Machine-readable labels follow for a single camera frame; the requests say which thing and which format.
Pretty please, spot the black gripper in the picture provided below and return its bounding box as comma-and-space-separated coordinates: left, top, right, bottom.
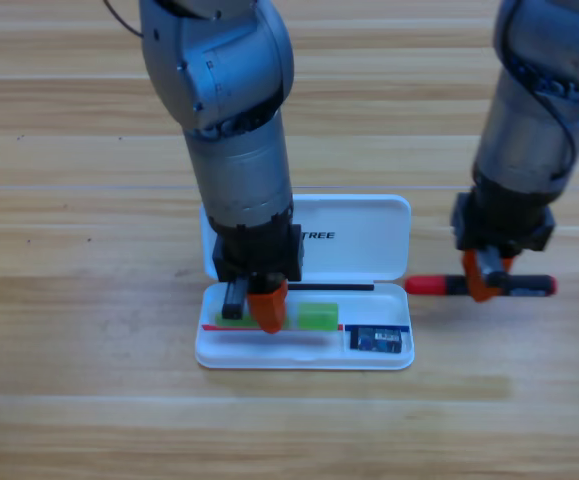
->
208, 209, 305, 335
449, 172, 557, 304

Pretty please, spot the red and black marker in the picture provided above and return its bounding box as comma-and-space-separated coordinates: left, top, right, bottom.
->
403, 273, 559, 299

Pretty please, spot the dark blue eraser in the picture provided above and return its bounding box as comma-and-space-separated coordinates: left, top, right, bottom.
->
349, 325, 403, 354

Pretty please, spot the white Unitree pencil case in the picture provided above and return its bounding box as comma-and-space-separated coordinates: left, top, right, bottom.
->
194, 193, 416, 371

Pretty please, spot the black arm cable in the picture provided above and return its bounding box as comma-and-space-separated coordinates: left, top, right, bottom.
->
493, 0, 578, 181
101, 0, 145, 39

